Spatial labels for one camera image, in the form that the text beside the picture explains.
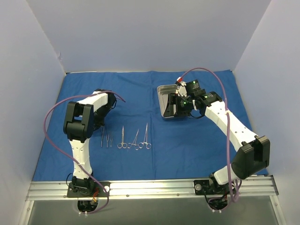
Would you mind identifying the steel surgical scissors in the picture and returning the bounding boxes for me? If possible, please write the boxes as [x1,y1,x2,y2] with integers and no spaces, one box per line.
[117,126,127,149]

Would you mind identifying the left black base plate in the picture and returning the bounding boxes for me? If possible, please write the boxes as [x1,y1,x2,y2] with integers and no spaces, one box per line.
[67,181,111,198]

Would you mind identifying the aluminium front rail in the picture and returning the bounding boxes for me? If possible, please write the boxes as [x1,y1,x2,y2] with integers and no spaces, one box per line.
[26,176,279,201]

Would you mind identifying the stainless steel instrument tray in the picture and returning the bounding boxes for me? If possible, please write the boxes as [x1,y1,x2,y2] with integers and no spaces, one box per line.
[157,84,187,119]

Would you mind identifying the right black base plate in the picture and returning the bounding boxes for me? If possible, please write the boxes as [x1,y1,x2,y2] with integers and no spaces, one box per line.
[193,178,229,195]

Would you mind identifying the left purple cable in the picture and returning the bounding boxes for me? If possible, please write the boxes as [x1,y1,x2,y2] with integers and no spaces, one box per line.
[43,90,126,215]

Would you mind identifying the steel forceps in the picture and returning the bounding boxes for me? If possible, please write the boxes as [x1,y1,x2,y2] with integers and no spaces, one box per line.
[138,123,152,150]
[127,129,140,150]

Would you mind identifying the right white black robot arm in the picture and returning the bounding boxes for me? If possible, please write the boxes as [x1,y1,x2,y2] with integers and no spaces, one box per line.
[157,80,270,194]

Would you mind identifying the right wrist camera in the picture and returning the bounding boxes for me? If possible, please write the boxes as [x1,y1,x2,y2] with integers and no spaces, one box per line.
[175,77,188,97]

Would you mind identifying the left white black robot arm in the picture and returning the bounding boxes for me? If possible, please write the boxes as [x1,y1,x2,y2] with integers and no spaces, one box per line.
[63,89,117,196]

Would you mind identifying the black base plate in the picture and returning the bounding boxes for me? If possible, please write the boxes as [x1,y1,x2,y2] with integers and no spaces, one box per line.
[193,178,229,195]
[67,181,111,198]

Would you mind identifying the blue surgical drape cloth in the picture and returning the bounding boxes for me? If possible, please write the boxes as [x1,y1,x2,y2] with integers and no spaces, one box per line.
[31,70,269,182]

